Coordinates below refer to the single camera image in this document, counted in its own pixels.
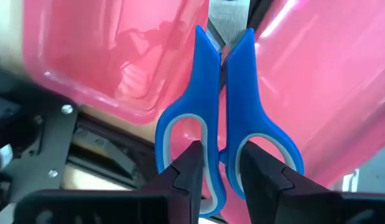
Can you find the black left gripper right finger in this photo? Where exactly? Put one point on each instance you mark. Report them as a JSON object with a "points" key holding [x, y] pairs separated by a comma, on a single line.
{"points": [[273, 199]]}

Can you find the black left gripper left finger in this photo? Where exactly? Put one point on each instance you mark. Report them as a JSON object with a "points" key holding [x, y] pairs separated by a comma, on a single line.
{"points": [[179, 186]]}

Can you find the red plastic pencil box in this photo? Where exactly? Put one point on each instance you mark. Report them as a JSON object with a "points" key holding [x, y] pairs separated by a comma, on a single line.
{"points": [[117, 46]]}

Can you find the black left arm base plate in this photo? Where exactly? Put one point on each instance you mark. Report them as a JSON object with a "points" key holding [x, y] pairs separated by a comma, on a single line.
{"points": [[49, 140]]}

